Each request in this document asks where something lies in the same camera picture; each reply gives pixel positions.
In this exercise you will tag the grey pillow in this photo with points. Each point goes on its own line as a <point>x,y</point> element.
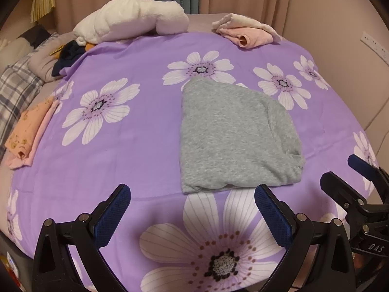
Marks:
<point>45,59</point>

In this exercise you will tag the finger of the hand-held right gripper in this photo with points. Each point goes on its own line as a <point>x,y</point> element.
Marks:
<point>364,167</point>
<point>340,188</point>

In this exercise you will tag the folded orange patterned clothes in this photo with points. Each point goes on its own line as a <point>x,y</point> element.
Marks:
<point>27,130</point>

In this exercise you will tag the grey printed sweatshirt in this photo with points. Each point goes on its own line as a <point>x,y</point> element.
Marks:
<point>231,140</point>

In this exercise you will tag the white plush blanket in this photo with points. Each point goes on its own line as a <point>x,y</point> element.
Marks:
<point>127,21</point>

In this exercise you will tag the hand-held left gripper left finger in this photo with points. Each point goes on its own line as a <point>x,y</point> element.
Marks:
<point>111,216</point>

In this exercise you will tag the yellow tassel hanging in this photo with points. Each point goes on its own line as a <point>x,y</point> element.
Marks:
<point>44,3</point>

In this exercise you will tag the white wall power strip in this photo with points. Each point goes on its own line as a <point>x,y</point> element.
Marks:
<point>375,43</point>

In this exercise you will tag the purple floral blanket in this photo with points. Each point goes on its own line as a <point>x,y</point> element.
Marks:
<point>146,164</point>

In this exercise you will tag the beige pillow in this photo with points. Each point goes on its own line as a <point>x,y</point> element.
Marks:
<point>15,54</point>

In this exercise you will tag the dark navy cloth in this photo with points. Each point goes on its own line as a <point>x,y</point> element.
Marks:
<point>68,57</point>

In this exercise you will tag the folded pink garment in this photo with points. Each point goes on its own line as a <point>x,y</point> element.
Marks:
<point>246,33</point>

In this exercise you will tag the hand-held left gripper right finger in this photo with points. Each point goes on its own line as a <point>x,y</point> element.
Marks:
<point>275,219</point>

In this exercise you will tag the plaid pillow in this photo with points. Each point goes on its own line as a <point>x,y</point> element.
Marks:
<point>15,94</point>

